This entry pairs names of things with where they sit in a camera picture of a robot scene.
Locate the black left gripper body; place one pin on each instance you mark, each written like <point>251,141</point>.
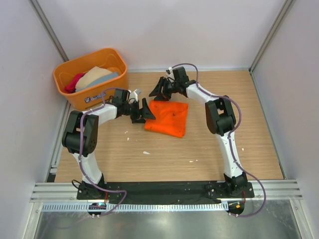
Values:
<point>132,110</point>

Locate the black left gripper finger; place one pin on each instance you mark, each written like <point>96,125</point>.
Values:
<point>139,121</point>
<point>146,112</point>

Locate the blue grey folded shirt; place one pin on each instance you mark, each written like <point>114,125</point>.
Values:
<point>90,82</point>

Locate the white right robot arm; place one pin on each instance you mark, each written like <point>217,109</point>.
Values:
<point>220,120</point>

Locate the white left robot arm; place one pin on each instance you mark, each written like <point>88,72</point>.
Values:
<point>81,132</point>

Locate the orange t shirt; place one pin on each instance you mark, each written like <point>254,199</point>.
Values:
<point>170,119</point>

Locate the red crumpled shirt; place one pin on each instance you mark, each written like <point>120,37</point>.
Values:
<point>71,87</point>

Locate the orange plastic bin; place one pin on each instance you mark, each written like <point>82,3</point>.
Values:
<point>107,58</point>

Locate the aluminium frame rail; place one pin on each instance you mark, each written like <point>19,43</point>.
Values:
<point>267,189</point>

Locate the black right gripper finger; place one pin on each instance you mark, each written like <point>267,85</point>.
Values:
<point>157,91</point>
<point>161,98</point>

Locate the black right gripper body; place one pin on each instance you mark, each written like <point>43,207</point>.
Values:
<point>170,88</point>

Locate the white slotted cable duct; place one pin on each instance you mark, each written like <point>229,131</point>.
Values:
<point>99,207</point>

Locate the beige folded shirt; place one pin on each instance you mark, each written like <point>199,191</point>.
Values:
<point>96,72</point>

